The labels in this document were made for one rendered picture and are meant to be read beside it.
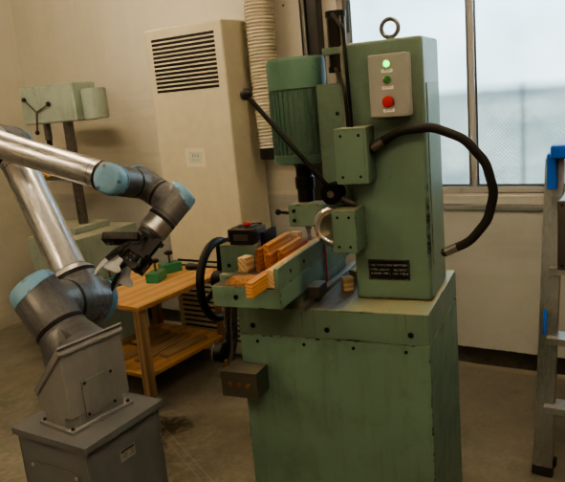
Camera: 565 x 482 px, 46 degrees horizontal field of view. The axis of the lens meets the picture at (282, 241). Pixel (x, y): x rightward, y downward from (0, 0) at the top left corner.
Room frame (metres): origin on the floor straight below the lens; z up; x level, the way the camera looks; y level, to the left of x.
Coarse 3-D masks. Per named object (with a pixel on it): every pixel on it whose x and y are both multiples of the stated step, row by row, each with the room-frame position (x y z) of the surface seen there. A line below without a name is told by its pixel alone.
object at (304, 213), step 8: (296, 208) 2.00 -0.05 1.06; (304, 208) 1.99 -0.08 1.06; (312, 208) 1.98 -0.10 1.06; (320, 208) 1.97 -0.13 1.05; (296, 216) 2.00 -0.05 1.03; (304, 216) 1.99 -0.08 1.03; (312, 216) 1.98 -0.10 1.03; (296, 224) 2.00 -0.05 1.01; (304, 224) 1.99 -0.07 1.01; (312, 224) 1.98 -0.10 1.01
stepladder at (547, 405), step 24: (552, 168) 2.19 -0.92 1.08; (552, 192) 2.21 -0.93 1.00; (552, 216) 2.20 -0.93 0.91; (552, 240) 2.19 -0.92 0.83; (552, 264) 2.18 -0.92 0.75; (552, 288) 2.17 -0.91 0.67; (552, 312) 2.15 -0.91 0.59; (552, 336) 2.14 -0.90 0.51; (552, 360) 2.13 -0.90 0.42; (552, 384) 2.12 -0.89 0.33; (552, 408) 2.08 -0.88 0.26; (552, 432) 2.10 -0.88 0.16; (552, 456) 2.09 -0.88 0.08
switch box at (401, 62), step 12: (372, 60) 1.75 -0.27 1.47; (396, 60) 1.72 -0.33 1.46; (408, 60) 1.74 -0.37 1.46; (372, 72) 1.75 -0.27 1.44; (396, 72) 1.72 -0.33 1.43; (408, 72) 1.74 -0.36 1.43; (372, 84) 1.75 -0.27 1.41; (384, 84) 1.74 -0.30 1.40; (396, 84) 1.73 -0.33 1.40; (408, 84) 1.73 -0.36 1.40; (372, 96) 1.75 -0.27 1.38; (384, 96) 1.74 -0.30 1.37; (396, 96) 1.73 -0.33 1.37; (408, 96) 1.73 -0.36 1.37; (372, 108) 1.75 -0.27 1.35; (384, 108) 1.74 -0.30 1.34; (396, 108) 1.73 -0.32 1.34; (408, 108) 1.72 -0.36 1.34
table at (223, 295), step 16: (336, 256) 2.10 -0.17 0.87; (240, 272) 1.89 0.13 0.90; (256, 272) 1.88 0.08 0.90; (304, 272) 1.85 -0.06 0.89; (320, 272) 1.97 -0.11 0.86; (224, 288) 1.76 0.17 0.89; (240, 288) 1.74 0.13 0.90; (272, 288) 1.70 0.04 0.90; (288, 288) 1.74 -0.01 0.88; (304, 288) 1.84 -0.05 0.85; (224, 304) 1.76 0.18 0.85; (240, 304) 1.74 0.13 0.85; (256, 304) 1.72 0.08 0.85; (272, 304) 1.70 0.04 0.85
